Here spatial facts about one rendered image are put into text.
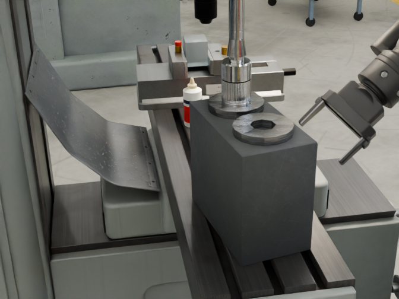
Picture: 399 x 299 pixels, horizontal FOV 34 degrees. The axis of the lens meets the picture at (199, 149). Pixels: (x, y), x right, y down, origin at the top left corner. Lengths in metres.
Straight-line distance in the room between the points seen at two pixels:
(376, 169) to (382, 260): 1.79
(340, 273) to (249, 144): 0.24
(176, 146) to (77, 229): 0.30
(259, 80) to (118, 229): 0.48
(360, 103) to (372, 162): 2.22
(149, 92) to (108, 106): 2.58
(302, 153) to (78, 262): 0.66
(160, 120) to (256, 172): 0.59
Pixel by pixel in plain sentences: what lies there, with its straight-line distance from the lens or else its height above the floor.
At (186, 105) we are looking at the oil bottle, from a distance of 1.43.
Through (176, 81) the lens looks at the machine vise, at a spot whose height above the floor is 1.03.
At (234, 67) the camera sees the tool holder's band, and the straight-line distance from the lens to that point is 1.01.
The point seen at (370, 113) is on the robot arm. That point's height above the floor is 1.09.
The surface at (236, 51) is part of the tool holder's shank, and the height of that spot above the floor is 1.25.
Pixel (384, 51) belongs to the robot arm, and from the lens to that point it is 1.27.
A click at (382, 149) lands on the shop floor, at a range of 3.60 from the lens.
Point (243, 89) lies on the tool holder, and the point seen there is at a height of 1.19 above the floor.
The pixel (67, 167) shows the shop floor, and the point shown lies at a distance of 3.43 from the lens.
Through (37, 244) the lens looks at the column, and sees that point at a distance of 1.39.
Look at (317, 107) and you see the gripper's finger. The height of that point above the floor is 1.08.
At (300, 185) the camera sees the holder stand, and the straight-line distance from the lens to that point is 0.97.
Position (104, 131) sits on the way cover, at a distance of 1.55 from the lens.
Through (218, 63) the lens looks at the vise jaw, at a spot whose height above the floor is 1.07.
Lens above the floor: 1.57
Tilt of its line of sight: 26 degrees down
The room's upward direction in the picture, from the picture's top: 1 degrees counter-clockwise
